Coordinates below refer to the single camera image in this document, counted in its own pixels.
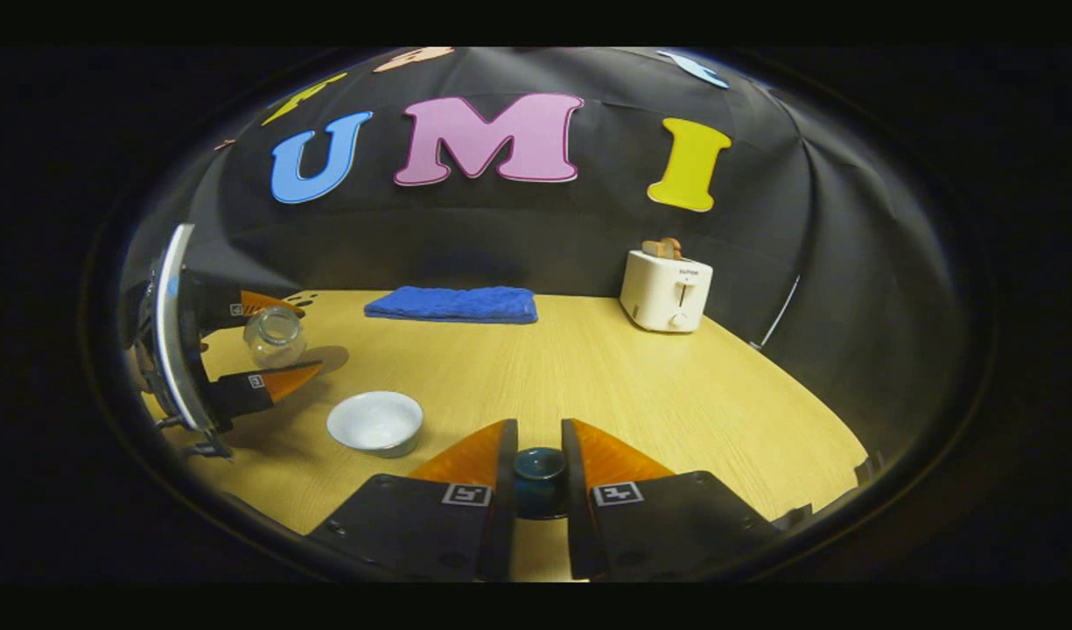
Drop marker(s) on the clear plastic water bottle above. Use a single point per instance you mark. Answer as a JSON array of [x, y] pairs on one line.
[[275, 337]]

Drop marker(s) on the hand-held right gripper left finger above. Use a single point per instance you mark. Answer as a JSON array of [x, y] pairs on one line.
[[505, 490]]

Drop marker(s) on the white teacup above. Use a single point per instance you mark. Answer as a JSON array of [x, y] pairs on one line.
[[376, 424]]

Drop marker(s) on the black backdrop cloth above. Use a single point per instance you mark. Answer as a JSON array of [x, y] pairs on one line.
[[588, 227]]

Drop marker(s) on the blue folded towel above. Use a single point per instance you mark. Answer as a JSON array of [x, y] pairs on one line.
[[452, 304]]

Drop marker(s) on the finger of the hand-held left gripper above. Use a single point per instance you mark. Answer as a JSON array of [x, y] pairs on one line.
[[264, 304], [247, 392]]

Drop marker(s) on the white toaster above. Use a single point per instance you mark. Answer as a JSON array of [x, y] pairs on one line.
[[662, 293]]

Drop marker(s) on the toast slice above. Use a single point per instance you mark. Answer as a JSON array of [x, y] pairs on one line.
[[661, 248]]

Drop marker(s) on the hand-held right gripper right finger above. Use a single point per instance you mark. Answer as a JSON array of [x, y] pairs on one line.
[[575, 490]]

